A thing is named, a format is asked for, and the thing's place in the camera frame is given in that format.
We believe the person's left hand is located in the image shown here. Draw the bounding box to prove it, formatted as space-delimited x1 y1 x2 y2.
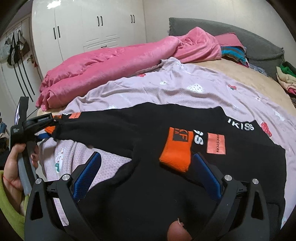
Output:
3 144 26 212

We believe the person's right hand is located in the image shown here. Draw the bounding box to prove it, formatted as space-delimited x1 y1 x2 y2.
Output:
167 219 192 241

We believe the white glossy wardrobe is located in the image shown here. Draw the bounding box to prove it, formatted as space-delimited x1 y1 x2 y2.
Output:
32 0 146 75

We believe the beige mattress cover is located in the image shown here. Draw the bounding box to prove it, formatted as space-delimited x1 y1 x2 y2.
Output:
197 59 295 116

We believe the green sleeve left forearm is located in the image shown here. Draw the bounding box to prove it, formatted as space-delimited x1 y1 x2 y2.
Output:
1 170 25 240

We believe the dark grey headboard cover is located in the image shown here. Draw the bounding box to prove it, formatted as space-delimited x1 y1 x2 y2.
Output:
169 18 285 80

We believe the pink and teal pillow stack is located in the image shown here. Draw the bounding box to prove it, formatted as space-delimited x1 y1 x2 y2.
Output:
215 33 249 68

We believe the black sweater with orange cuffs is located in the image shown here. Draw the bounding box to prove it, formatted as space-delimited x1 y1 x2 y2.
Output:
51 103 287 240

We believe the lilac strawberry print bedsheet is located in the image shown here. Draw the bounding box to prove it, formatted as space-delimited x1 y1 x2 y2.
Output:
39 57 295 229

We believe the pile of folded clothes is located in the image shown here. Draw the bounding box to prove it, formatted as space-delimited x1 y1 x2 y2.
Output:
276 61 296 106

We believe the pink plush blanket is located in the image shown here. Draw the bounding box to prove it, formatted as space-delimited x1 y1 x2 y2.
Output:
36 27 222 111

